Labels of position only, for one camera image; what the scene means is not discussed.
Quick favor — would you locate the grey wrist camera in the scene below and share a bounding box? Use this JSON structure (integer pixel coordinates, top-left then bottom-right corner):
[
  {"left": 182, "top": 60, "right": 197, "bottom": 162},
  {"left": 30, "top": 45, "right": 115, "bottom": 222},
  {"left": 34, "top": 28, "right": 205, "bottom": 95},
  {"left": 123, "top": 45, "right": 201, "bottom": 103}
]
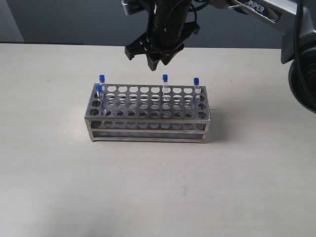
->
[{"left": 121, "top": 0, "right": 154, "bottom": 15}]

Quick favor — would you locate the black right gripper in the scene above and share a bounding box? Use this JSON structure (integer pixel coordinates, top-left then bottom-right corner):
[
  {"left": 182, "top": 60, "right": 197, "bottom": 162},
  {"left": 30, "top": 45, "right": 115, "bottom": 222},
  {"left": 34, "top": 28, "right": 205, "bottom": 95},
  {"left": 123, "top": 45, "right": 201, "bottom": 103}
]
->
[{"left": 124, "top": 0, "right": 199, "bottom": 71}]

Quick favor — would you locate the stainless steel test tube rack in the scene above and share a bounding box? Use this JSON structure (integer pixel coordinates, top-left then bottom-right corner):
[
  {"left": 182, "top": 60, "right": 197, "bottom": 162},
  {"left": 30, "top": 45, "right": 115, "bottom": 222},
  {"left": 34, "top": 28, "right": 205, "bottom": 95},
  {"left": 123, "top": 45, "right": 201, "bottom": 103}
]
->
[{"left": 84, "top": 83, "right": 211, "bottom": 143}]

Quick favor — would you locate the blue capped tube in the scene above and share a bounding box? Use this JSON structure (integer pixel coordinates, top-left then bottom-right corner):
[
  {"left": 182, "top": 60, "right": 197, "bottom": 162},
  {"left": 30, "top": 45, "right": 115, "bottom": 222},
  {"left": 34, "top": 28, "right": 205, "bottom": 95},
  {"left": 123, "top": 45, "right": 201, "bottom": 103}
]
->
[
  {"left": 194, "top": 77, "right": 200, "bottom": 102},
  {"left": 96, "top": 84, "right": 104, "bottom": 107},
  {"left": 162, "top": 74, "right": 170, "bottom": 110},
  {"left": 99, "top": 74, "right": 107, "bottom": 115}
]

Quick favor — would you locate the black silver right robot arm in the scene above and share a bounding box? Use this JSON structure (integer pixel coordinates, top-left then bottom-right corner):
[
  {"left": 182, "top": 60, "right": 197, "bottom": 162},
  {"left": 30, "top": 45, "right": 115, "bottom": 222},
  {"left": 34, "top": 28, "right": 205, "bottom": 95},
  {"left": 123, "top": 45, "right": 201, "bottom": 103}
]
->
[{"left": 121, "top": 0, "right": 316, "bottom": 112}]

